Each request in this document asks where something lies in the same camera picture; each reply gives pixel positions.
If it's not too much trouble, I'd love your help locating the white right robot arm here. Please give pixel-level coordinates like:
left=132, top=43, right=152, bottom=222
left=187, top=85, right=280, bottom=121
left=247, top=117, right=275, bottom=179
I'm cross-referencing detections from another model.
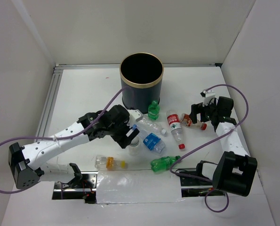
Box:
left=190, top=97, right=257, bottom=197

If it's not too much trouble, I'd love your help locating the small green bottle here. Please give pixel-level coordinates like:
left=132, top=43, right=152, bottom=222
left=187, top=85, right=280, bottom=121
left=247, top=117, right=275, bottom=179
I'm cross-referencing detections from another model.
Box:
left=148, top=100, right=160, bottom=120

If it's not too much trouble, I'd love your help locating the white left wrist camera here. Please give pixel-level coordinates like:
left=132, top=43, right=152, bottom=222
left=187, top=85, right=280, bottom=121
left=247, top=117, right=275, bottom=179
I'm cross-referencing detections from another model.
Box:
left=128, top=109, right=143, bottom=124

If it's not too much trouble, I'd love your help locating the black bin with gold rim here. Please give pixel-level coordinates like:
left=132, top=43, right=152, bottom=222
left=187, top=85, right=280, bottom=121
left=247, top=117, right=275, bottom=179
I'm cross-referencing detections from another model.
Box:
left=119, top=52, right=164, bottom=113

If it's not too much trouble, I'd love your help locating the clear bottle white cap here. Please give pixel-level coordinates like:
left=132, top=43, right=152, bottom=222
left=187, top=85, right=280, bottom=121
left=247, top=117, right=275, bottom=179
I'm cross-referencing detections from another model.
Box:
left=136, top=115, right=167, bottom=135

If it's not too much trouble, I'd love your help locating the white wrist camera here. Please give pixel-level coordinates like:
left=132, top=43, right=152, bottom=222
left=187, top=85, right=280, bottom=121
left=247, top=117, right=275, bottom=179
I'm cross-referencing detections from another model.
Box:
left=128, top=109, right=143, bottom=124
left=200, top=89, right=216, bottom=106

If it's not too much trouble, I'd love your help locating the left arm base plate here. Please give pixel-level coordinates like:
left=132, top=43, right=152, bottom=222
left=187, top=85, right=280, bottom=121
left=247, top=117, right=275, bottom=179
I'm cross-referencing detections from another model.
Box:
left=52, top=171, right=98, bottom=204

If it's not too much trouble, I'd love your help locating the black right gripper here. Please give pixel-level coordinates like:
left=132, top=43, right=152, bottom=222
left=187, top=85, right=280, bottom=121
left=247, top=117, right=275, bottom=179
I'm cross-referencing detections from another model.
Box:
left=189, top=98, right=219, bottom=124

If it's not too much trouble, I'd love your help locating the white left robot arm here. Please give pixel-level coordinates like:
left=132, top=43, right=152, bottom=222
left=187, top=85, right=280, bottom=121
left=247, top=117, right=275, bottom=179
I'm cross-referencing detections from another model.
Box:
left=8, top=105, right=143, bottom=189

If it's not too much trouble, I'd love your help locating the clear bottle orange yellow label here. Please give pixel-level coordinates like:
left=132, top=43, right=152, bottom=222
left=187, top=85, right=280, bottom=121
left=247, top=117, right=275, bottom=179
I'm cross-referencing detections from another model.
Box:
left=95, top=155, right=128, bottom=171

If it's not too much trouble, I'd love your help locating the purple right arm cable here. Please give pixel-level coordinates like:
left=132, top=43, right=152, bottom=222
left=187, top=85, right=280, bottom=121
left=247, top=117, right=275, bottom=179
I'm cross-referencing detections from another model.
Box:
left=169, top=84, right=248, bottom=213

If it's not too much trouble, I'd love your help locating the clear bottle red orange label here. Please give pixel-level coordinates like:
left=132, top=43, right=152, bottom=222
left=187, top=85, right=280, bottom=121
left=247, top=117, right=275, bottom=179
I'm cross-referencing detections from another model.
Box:
left=180, top=113, right=207, bottom=130

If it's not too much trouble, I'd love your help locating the silver tape sheet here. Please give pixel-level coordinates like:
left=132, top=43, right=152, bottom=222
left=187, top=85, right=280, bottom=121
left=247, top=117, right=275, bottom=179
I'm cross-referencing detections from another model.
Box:
left=96, top=170, right=182, bottom=204

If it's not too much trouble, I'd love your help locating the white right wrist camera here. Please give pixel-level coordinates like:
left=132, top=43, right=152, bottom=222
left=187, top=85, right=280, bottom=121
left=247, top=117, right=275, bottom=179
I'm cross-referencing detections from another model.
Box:
left=200, top=89, right=216, bottom=106

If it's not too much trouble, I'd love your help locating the clear bottle red white label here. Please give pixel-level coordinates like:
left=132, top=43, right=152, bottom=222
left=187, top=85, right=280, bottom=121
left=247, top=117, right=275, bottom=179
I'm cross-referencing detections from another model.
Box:
left=166, top=110, right=185, bottom=150

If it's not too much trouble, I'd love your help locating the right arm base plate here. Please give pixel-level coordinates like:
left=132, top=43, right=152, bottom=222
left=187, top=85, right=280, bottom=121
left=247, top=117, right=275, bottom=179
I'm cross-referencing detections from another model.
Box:
left=176, top=168, right=225, bottom=198

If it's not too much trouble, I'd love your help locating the aluminium frame rail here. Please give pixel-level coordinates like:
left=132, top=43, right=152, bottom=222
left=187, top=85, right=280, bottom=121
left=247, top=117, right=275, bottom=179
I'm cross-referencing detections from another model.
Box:
left=37, top=64, right=224, bottom=136

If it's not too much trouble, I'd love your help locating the clear bottle blue label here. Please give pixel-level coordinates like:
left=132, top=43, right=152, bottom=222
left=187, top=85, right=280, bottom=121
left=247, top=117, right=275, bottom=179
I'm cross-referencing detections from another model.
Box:
left=132, top=124, right=166, bottom=155

